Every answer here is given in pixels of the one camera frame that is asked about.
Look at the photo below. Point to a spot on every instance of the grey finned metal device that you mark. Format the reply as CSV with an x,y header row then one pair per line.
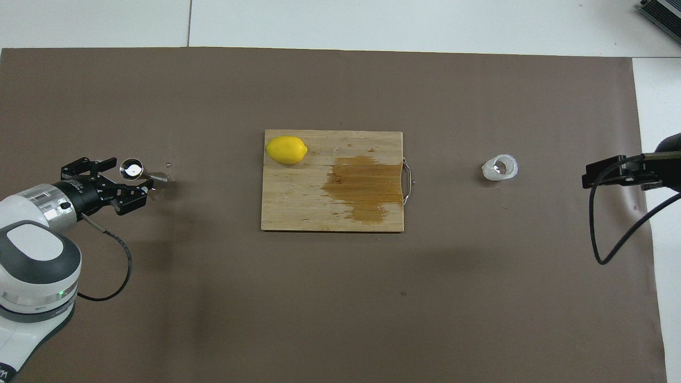
x,y
662,13

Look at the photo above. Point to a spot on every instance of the clear textured plastic cup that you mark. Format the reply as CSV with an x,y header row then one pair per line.
x,y
500,167

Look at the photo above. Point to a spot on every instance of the brown paper table mat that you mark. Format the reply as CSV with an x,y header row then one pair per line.
x,y
340,298

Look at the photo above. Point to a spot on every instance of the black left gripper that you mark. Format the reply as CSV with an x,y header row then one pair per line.
x,y
93,192

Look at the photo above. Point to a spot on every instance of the yellow lemon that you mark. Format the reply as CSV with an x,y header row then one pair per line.
x,y
286,150

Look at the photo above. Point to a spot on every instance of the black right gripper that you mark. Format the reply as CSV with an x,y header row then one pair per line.
x,y
667,165

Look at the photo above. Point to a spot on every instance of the small water puddle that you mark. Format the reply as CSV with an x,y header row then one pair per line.
x,y
155,197

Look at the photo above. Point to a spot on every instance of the steel cocktail jigger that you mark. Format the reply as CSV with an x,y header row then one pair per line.
x,y
131,169

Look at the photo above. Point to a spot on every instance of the wooden cutting board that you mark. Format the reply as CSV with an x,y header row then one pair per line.
x,y
298,202

